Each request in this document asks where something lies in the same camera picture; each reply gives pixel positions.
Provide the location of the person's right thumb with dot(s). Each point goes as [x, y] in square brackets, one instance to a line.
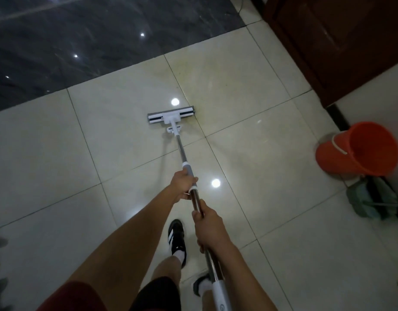
[200, 207]

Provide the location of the person's left forearm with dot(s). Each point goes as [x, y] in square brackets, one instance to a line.
[127, 242]

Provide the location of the dark red shirt sleeve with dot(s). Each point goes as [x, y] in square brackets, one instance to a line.
[72, 299]

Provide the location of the green cloth mop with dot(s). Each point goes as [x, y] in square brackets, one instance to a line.
[367, 199]

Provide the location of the black shorts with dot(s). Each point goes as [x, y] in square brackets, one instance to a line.
[158, 296]

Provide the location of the black right shoe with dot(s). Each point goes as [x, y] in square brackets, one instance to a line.
[197, 283]

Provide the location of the person's left leg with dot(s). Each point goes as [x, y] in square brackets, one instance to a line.
[166, 268]

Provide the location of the person's left fingers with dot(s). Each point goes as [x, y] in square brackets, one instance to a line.
[192, 185]

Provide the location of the person's right hand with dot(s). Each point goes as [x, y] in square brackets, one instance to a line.
[210, 228]

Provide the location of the person's right forearm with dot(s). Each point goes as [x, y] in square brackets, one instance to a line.
[244, 277]

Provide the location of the dark brown wooden door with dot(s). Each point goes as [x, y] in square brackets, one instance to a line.
[335, 42]

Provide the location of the person's left hand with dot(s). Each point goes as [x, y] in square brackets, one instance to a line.
[180, 185]

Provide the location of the white right sock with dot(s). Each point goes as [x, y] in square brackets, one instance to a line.
[206, 288]

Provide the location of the white left sock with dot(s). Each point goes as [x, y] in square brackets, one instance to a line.
[179, 257]

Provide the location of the black striped left shoe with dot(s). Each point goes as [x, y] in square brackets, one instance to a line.
[176, 236]

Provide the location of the white sock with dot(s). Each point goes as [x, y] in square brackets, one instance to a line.
[179, 257]
[206, 288]

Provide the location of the orange plastic bucket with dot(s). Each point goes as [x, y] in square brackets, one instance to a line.
[364, 152]

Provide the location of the white mop with metal pole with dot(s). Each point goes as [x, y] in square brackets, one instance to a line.
[172, 118]

